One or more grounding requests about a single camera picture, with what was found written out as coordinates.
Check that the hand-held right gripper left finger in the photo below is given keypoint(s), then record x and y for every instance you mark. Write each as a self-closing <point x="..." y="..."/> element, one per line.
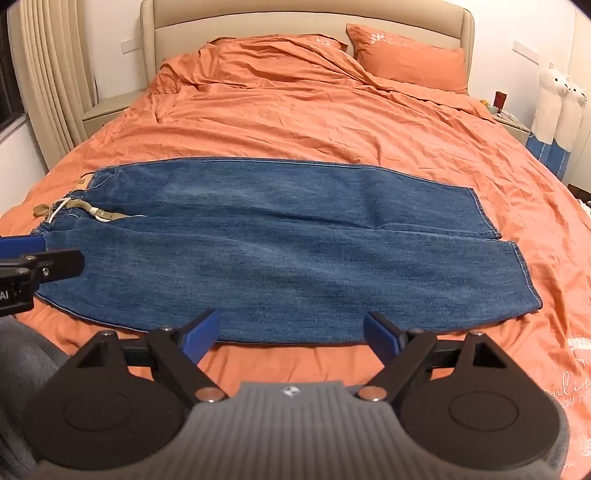
<point x="204" y="336"/>

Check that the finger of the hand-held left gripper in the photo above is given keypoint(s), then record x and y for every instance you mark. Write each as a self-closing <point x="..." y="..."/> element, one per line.
<point x="21" y="244"/>
<point x="60" y="264"/>

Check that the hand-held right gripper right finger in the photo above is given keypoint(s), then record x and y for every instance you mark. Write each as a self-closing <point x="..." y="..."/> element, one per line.
<point x="382" y="337"/>

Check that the blue denim pants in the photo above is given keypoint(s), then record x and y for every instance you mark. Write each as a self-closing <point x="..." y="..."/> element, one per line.
<point x="277" y="240"/>

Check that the person's grey trouser leg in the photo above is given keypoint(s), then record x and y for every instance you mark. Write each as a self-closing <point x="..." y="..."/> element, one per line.
<point x="27" y="369"/>

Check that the beige nightstand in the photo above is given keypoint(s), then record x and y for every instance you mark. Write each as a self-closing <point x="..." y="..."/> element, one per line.
<point x="108" y="108"/>
<point x="512" y="127"/>

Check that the beige pleated curtain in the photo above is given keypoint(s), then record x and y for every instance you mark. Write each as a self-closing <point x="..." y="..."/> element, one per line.
<point x="51" y="78"/>

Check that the dark window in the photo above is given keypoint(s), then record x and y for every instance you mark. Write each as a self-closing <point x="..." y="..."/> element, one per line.
<point x="9" y="74"/>

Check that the orange duvet cover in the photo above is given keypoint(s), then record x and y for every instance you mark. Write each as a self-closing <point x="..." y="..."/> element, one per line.
<point x="323" y="124"/>

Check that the dark red cup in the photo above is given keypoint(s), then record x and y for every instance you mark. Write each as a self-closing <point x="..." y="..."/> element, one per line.
<point x="500" y="99"/>

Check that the orange embroidered pillow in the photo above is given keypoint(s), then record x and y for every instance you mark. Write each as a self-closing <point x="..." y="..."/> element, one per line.
<point x="406" y="55"/>
<point x="295" y="40"/>

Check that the white alpaca plush toy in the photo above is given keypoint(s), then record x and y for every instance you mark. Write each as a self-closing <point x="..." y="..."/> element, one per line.
<point x="575" y="115"/>
<point x="549" y="101"/>

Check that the white wall socket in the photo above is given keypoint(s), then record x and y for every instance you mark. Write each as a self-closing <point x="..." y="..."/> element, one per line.
<point x="525" y="50"/>
<point x="129" y="46"/>

